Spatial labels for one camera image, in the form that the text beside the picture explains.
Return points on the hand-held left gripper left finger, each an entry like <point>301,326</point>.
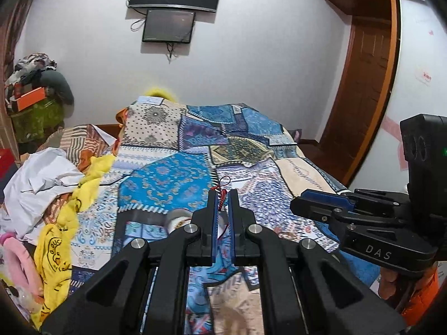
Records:
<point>213,226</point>

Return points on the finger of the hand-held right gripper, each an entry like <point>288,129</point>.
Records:
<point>324,196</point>
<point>314,209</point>

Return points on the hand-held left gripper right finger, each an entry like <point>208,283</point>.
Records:
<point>233,226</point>

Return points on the person's right hand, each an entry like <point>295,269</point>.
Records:
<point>387,284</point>

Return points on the tape roll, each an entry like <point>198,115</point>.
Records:
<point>176,220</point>

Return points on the blue patchwork blanket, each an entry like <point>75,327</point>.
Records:
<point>167,178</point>

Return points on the red white sticker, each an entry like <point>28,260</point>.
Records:
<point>424,76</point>

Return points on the wooden door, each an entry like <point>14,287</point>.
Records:
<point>363,94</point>

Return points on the white wardrobe door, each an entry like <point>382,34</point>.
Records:
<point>419,49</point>

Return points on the yellow pillow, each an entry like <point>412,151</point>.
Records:
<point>160,93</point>

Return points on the striped orange brown cloth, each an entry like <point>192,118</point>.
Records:
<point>80,143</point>

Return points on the yellow printed cloth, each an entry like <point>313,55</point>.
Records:
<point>56,251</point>

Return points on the white crumpled cloth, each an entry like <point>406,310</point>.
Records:
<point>38,185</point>

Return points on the pink cloth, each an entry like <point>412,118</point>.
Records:
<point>19,261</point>

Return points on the pile of clothes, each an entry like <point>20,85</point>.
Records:
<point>38,104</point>

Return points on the orange box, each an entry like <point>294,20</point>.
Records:
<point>30,98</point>

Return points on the small wall monitor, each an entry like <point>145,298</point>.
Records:
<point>168,26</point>

